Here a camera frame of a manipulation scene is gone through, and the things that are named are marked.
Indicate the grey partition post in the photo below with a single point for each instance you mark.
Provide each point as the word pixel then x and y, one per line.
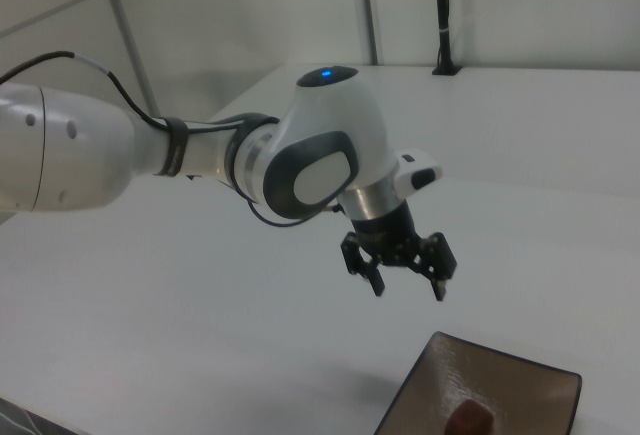
pixel 125 30
pixel 371 5

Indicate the small round red food item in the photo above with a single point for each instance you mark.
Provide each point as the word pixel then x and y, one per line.
pixel 467 417

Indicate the brown square ceramic plate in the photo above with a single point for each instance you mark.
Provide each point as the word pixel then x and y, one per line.
pixel 440 385

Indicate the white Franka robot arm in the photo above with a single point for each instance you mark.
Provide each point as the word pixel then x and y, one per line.
pixel 325 145

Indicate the black camera stand pole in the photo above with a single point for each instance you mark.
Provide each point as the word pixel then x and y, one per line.
pixel 443 15

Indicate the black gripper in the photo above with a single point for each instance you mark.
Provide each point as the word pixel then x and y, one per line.
pixel 387 237

